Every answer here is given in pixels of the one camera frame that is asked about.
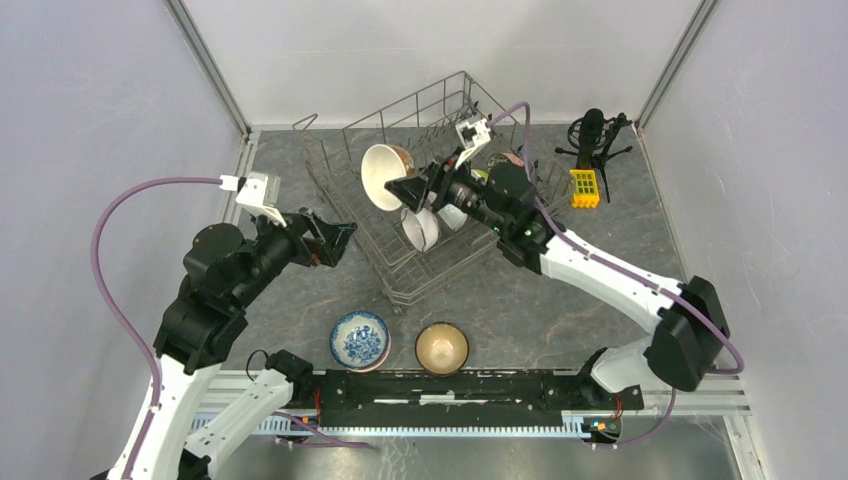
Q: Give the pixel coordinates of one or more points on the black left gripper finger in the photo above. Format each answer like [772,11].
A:
[304,224]
[335,238]

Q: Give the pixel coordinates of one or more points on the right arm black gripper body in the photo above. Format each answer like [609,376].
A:
[459,188]

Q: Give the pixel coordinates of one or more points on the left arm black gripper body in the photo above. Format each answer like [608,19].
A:
[279,245]

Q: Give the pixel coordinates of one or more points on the grey wire dish rack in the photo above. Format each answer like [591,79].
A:
[423,123]

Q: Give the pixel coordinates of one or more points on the floral brown patterned bowl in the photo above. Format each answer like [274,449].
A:
[504,158]

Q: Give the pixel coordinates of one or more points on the brown rimmed cream bowl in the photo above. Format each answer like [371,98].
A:
[442,348]

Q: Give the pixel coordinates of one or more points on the green and white bowl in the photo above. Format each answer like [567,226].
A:
[480,175]

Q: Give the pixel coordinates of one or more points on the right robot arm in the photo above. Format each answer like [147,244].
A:
[684,321]

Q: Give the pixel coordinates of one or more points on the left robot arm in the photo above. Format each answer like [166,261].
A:
[226,272]

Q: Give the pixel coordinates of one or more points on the yellow block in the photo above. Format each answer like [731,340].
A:
[586,191]

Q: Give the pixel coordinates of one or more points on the blue floral bowl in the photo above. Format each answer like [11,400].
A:
[358,339]

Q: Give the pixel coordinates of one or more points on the black microphone on tripod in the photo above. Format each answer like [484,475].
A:
[593,135]

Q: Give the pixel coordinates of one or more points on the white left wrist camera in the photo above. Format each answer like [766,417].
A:
[256,193]

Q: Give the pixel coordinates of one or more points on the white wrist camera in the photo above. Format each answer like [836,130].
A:
[256,193]
[473,135]

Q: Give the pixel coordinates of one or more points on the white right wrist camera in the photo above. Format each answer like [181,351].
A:
[473,135]

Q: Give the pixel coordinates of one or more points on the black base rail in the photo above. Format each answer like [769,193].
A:
[468,398]

